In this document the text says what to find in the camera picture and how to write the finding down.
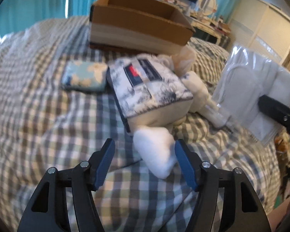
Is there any white work glove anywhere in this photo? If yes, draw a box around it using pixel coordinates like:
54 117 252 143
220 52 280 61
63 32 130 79
133 126 177 179

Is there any white rolled glove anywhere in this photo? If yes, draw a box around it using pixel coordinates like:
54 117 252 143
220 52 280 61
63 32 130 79
181 71 233 129

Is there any white wardrobe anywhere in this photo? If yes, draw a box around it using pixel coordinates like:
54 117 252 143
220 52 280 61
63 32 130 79
229 0 290 64

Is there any checkered bed sheet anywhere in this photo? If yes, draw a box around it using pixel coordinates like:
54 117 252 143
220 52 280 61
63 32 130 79
0 16 280 231

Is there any white dressing table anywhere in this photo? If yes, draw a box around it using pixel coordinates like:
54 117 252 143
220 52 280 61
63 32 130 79
188 17 231 49

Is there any translucent plastic bag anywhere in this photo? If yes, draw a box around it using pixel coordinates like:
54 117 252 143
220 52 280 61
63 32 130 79
157 46 196 77

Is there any light blue tissue pack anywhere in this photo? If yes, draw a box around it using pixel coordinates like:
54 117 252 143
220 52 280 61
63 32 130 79
61 60 108 93

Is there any oval vanity mirror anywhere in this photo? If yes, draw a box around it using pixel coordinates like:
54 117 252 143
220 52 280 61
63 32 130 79
197 0 217 16

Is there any floral blue tissue pack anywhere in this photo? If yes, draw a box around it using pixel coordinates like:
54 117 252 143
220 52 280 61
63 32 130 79
106 54 193 134

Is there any brown cardboard box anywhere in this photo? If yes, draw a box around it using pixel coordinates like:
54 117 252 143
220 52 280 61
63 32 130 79
88 0 195 55

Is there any teal curtain left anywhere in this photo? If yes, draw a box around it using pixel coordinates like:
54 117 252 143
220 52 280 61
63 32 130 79
0 0 66 37

